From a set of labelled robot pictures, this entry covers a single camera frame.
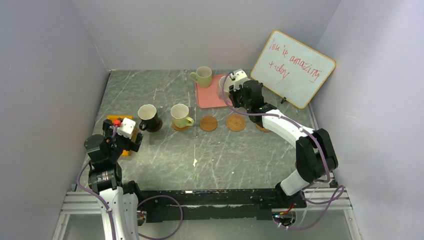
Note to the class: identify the pink serving tray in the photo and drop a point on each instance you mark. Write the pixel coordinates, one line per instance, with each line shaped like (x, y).
(207, 98)

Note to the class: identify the yellow plastic bin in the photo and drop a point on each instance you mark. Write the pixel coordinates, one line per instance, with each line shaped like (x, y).
(123, 131)

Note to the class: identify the green mug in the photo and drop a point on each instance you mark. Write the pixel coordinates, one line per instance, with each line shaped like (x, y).
(202, 76)
(180, 116)

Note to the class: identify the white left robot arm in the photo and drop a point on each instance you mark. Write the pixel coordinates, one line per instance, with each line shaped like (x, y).
(118, 201)

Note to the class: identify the black mug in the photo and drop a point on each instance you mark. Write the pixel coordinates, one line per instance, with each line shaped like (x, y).
(150, 120)

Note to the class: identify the whiteboard with red writing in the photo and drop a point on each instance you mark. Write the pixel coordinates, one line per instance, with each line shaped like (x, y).
(291, 69)

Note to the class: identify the pink mug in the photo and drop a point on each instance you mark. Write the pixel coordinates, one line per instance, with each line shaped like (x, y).
(223, 88)

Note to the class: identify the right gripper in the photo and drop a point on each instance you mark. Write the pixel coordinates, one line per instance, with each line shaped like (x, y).
(234, 90)

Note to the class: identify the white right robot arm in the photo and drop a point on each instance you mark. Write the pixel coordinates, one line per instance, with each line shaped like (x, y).
(315, 156)

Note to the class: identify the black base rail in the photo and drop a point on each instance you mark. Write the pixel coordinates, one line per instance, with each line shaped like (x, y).
(173, 205)

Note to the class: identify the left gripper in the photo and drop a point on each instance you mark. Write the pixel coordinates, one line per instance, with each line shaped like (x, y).
(129, 145)

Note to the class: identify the light wooden coaster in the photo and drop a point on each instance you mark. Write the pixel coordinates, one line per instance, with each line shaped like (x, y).
(208, 123)
(178, 128)

